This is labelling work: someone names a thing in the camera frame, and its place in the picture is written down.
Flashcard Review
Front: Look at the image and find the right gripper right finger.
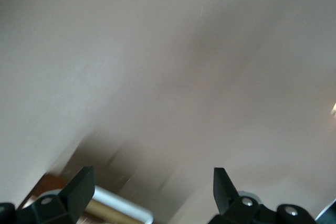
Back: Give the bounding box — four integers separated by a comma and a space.
208, 167, 316, 224

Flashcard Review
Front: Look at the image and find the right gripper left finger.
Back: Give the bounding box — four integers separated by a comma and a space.
0, 166, 96, 224

